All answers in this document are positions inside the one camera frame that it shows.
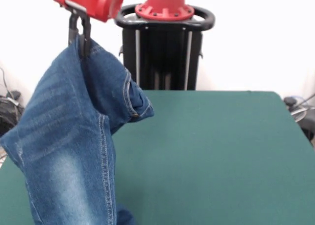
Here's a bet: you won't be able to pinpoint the dark green table cloth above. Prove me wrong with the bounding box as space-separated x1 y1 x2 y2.
0 91 315 225

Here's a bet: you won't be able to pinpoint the black power adapter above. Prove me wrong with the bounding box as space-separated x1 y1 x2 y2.
6 90 22 100

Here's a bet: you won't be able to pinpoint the black cable tangle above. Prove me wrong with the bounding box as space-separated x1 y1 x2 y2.
0 66 32 137

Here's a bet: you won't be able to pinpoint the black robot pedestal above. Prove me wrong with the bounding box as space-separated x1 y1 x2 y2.
115 3 216 91

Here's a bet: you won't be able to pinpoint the dark grey stand base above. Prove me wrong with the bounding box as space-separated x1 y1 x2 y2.
299 113 315 147

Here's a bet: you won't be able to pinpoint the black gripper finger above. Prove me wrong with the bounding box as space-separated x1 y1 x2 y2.
68 12 79 46
78 13 93 59

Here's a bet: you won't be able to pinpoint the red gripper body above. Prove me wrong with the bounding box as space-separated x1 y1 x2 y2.
46 0 125 23

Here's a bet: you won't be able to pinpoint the blue denim jeans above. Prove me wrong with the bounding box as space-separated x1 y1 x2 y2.
0 34 155 225

